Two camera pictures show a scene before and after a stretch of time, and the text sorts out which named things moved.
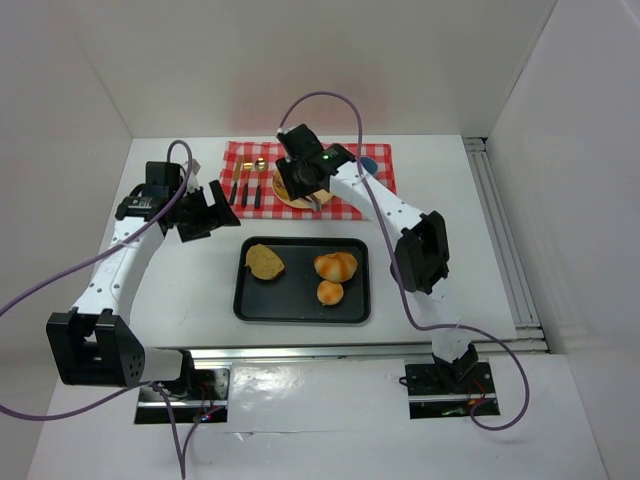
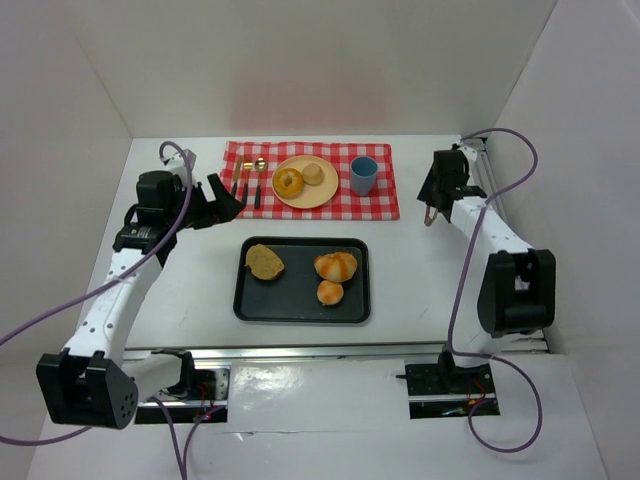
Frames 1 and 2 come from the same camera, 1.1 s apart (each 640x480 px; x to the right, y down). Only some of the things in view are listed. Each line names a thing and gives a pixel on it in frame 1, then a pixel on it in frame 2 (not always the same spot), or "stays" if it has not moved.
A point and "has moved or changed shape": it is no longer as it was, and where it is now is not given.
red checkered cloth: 249,173 stays
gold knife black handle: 235,178 stays
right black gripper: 310,194 → 439,198
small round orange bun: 329,292 stays
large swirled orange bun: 336,267 stays
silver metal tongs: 315,201 has moved or changed shape
